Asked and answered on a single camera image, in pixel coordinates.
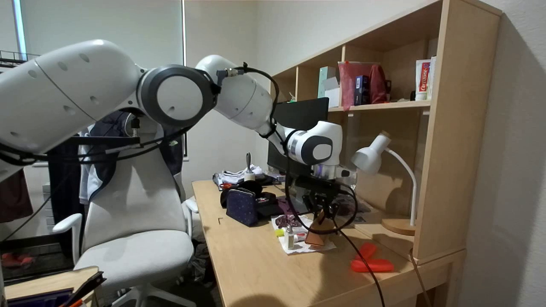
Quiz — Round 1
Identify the thin black lamp cable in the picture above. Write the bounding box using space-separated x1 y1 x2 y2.
408 245 435 307

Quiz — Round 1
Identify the pink clutter pile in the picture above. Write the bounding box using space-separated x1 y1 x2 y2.
211 151 269 192

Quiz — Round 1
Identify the white desk lamp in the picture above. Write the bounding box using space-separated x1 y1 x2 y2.
350 131 419 237

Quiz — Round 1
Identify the white picture box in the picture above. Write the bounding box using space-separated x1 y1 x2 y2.
414 54 438 104

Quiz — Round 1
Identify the red plastic object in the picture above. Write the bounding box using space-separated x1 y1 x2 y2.
348 242 399 276

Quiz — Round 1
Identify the black cap with logo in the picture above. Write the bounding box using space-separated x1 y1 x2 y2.
220 182 281 221

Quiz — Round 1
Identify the dark hanging jacket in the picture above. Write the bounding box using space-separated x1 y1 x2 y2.
48 107 186 225

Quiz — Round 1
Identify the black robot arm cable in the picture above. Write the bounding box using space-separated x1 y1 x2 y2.
227 61 361 235

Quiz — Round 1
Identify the clear bag with red contents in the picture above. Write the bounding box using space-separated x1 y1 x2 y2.
269 211 338 257

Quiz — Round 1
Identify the wooden shelf unit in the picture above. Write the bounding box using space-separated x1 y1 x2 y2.
266 0 505 269

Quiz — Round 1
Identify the black desk cable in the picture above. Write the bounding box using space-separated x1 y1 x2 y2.
334 226 379 307

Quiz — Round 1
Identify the black computer monitor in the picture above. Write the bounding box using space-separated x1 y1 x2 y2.
266 97 331 179

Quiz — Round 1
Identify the white office chair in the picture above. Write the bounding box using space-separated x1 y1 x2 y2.
51 139 198 307

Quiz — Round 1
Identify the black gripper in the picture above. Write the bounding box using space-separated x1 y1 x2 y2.
292 172 355 228

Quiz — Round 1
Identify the green white book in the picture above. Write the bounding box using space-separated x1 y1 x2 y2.
315 64 343 109

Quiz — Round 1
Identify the wooden tray with black items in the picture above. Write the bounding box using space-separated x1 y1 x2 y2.
1 264 107 307

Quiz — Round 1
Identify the maroon scrunchie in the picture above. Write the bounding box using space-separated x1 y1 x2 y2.
276 211 298 226

